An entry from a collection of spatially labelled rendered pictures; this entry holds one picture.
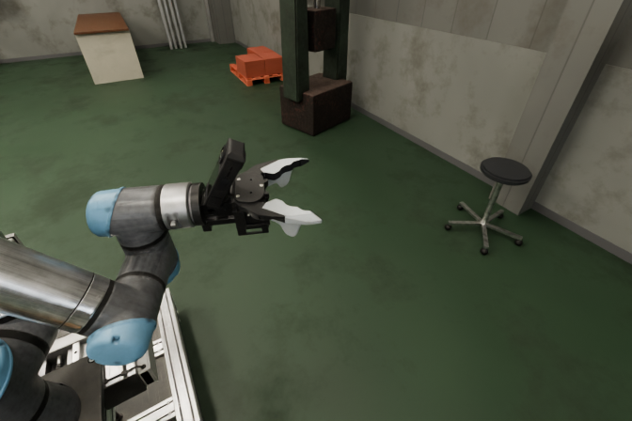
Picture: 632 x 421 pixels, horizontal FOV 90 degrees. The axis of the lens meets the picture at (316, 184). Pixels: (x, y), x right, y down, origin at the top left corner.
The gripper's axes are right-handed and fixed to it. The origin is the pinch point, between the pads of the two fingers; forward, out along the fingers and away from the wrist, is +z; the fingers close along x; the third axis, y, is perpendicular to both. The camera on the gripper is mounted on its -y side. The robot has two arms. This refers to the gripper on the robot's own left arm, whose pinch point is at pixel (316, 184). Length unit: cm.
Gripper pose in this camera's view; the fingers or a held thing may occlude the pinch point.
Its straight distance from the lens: 53.0
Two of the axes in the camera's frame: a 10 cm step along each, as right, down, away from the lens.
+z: 9.9, -0.9, 1.3
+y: -0.2, 7.3, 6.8
